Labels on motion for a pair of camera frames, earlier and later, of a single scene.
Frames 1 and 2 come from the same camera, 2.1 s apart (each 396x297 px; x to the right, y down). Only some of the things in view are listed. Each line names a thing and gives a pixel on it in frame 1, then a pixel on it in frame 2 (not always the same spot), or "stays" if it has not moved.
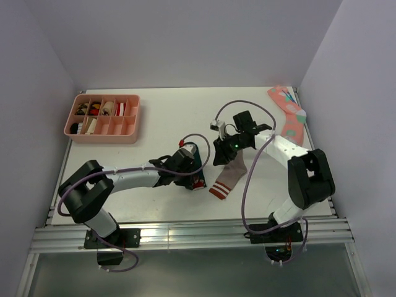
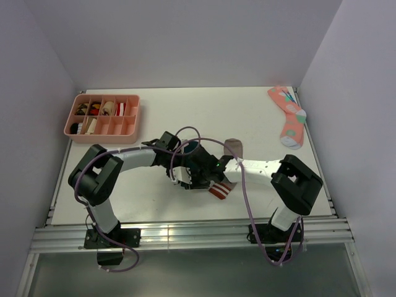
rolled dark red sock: [94, 108] stays
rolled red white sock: [120, 109] stays
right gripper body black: [231, 145] → [200, 178]
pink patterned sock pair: [294, 120] stays
